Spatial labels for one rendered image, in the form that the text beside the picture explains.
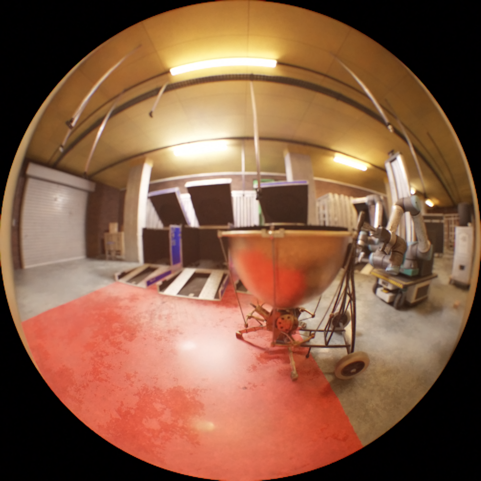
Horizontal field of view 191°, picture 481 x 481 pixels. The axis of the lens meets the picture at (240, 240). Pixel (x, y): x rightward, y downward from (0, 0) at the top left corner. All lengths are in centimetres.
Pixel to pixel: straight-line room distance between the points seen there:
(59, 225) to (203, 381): 624
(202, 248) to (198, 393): 309
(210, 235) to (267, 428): 335
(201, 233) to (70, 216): 532
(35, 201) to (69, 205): 161
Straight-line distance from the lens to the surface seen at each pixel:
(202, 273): 251
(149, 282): 234
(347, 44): 283
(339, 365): 88
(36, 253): 621
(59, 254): 646
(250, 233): 49
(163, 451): 82
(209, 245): 343
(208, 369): 97
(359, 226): 86
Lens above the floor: 77
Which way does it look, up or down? 2 degrees down
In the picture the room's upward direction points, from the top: straight up
